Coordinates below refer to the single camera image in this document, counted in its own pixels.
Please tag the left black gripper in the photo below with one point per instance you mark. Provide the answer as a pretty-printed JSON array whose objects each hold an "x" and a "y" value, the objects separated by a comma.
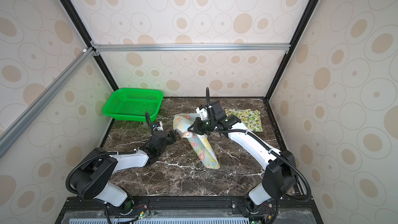
[{"x": 171, "y": 137}]

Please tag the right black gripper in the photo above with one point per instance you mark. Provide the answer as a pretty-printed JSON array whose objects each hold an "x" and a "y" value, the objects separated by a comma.
[{"x": 196, "y": 124}]

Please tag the lemon print skirt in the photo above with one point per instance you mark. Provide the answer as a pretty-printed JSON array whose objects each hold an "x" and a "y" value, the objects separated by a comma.
[{"x": 250, "y": 118}]

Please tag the pastel floral skirt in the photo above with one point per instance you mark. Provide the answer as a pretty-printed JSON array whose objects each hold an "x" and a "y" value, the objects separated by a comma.
[{"x": 199, "y": 143}]

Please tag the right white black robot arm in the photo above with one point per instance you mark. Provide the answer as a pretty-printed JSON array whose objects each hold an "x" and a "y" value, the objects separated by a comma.
[{"x": 279, "y": 167}]

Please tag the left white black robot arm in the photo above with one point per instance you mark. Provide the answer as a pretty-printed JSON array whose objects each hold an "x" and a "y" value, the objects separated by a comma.
[{"x": 90, "y": 178}]

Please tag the green plastic basket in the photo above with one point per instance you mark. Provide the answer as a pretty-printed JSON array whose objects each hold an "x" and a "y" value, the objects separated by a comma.
[{"x": 132, "y": 104}]

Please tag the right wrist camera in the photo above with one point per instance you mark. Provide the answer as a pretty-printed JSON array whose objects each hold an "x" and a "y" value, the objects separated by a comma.
[{"x": 203, "y": 113}]

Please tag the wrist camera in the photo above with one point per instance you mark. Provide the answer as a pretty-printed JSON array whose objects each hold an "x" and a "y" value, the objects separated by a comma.
[
  {"x": 157, "y": 126},
  {"x": 203, "y": 113}
]

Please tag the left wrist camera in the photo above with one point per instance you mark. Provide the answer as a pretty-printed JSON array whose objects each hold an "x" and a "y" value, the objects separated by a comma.
[{"x": 157, "y": 126}]

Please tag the back aluminium rail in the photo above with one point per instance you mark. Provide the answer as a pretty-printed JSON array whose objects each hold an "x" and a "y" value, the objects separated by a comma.
[{"x": 162, "y": 48}]

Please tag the aluminium rail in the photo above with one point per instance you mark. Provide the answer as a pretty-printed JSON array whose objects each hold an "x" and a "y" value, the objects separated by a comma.
[
  {"x": 162, "y": 48},
  {"x": 17, "y": 128}
]

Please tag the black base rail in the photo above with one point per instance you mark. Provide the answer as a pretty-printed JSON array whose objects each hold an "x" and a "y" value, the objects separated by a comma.
[{"x": 189, "y": 210}]

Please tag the left aluminium rail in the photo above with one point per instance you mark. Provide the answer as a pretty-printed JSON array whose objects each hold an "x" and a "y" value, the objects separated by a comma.
[{"x": 17, "y": 128}]

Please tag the right black frame post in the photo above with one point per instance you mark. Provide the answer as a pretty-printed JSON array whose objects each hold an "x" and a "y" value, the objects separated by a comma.
[{"x": 302, "y": 24}]

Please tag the black frame post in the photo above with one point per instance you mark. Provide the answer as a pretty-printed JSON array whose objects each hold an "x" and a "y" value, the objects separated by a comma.
[
  {"x": 84, "y": 34},
  {"x": 302, "y": 24}
]

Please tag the left black frame post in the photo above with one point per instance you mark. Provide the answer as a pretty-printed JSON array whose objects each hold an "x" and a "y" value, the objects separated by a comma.
[{"x": 84, "y": 34}]

